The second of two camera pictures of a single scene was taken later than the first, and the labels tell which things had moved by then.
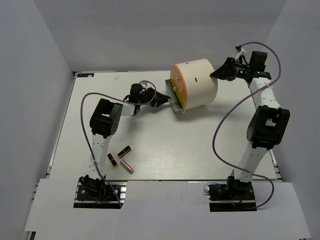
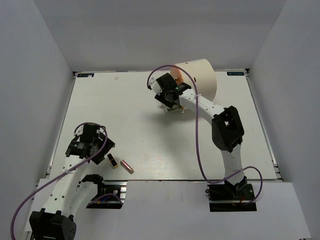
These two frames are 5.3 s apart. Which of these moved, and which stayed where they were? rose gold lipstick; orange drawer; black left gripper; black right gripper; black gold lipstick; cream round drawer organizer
Moved: black left gripper; black right gripper
Stayed: orange drawer; black gold lipstick; rose gold lipstick; cream round drawer organizer
